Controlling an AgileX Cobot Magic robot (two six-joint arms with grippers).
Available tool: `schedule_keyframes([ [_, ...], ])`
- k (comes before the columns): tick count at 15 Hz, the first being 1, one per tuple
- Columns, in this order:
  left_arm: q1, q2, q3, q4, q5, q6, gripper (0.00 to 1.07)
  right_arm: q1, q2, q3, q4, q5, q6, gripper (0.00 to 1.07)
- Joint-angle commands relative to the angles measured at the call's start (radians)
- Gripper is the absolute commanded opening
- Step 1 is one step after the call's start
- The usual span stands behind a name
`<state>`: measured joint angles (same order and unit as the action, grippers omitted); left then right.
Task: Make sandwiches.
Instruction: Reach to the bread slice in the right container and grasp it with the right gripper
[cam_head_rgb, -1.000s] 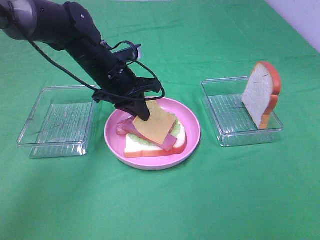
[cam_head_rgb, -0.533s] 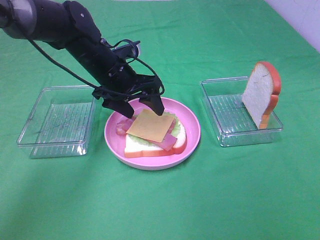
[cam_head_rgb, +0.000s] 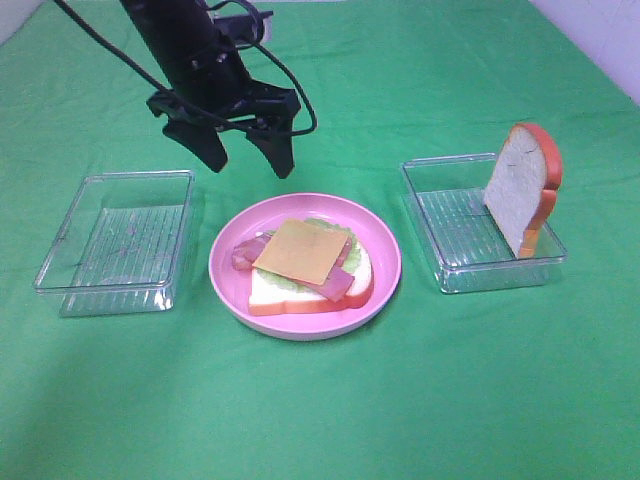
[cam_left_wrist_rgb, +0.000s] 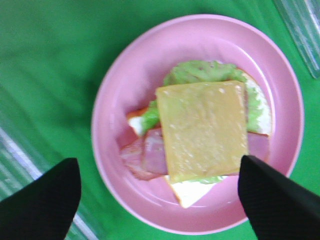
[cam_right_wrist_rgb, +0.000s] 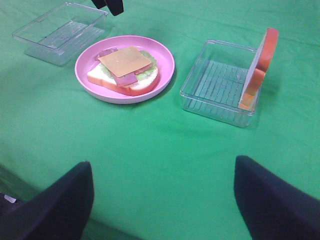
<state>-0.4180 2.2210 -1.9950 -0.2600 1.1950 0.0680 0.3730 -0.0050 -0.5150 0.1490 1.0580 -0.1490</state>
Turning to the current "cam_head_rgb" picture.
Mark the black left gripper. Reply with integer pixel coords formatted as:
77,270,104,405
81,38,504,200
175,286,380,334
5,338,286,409
146,9,299,179

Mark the red bacon strip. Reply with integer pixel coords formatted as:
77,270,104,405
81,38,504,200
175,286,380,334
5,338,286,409
231,232,353,271
298,266,355,302

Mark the yellow cheese slice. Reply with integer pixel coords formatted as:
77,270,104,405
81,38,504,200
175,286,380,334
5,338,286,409
253,219,349,285

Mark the green lettuce leaf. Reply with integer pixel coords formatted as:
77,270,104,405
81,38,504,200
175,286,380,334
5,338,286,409
252,218,371,302

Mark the white bread slice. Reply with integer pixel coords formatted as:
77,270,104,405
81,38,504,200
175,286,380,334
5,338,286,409
483,123,563,259
248,237,374,316

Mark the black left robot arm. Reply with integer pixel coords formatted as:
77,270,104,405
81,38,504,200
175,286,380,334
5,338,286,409
123,1,300,178

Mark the pink round plate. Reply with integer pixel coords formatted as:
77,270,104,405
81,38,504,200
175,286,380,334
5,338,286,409
208,192,402,341

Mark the clear left ingredient tray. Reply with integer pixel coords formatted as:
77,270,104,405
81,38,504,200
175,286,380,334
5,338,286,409
33,170,195,317

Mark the clear right bread tray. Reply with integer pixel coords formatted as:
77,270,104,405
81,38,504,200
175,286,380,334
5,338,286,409
400,152,568,294

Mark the green tablecloth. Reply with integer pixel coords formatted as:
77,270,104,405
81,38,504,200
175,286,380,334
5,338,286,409
1,1,639,479

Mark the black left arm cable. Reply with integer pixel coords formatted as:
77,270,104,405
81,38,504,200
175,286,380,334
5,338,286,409
52,0,320,136

